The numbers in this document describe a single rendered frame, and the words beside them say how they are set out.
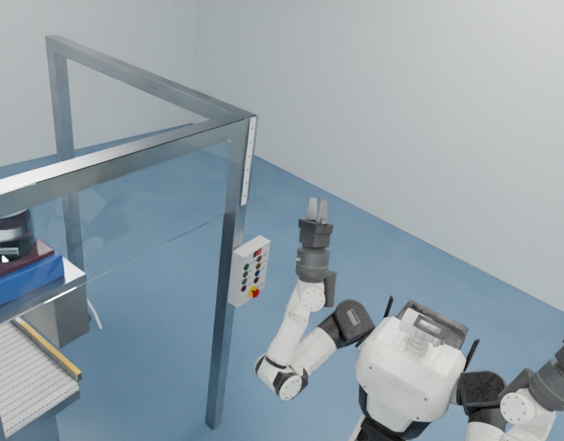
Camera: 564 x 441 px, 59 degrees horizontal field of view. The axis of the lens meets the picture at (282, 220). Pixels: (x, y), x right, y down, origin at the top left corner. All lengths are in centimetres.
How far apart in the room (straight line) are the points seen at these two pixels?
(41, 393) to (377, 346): 107
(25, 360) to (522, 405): 152
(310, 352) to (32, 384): 92
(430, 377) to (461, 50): 299
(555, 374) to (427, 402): 37
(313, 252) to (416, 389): 46
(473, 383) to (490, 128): 280
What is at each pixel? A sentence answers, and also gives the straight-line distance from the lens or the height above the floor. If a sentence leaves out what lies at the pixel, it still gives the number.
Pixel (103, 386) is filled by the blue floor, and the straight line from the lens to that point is 293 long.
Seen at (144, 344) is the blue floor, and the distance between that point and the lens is 312.
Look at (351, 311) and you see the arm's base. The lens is 152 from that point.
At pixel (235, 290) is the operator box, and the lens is 205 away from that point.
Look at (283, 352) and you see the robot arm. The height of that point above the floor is 123.
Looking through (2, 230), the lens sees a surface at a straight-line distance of 127.
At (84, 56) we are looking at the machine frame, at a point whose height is 162.
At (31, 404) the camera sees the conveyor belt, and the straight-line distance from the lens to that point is 184.
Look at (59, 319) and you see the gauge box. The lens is 161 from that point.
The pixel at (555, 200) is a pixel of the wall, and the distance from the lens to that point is 405.
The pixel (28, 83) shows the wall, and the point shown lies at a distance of 498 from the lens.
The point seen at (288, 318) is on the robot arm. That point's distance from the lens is 138.
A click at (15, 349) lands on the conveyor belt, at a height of 83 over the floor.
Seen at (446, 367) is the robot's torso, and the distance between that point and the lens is 149.
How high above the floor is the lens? 223
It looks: 31 degrees down
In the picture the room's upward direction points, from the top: 9 degrees clockwise
